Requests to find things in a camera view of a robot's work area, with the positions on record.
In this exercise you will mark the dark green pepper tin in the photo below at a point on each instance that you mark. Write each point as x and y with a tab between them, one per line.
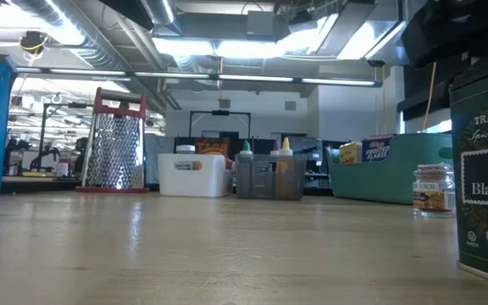
485	220

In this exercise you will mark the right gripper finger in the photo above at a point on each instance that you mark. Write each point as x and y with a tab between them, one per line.
432	40

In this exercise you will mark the round silver ventilation duct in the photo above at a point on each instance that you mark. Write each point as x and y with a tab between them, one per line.
166	10

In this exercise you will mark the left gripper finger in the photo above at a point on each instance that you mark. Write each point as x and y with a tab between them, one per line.
140	10
125	10

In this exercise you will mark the white plastic bin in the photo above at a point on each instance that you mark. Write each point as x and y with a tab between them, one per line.
201	182

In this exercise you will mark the teal plastic bin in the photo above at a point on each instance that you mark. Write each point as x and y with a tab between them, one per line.
388	182

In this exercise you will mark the grey-blue fabric panel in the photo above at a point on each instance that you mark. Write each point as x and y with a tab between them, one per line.
151	161

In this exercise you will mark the long ceiling strip light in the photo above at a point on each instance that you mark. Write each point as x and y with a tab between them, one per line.
172	75

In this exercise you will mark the blue Frosted Flakes cereal box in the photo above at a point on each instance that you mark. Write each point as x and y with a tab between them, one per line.
376	150

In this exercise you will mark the Mini Wheats cereal box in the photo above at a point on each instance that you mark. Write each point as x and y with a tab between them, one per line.
212	147

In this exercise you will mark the grey wall vent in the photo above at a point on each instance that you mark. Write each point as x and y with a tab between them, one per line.
290	105
224	103

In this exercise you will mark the grey translucent plastic bin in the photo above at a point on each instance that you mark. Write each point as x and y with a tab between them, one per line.
265	182

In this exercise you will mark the black ceiling-mounted device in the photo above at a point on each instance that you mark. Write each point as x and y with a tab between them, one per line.
33	41

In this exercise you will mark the labelled clear glass spice jar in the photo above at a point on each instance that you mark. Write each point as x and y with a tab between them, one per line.
434	199

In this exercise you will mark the yellow Corn Pops cereal box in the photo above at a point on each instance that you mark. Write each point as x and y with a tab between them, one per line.
350	153

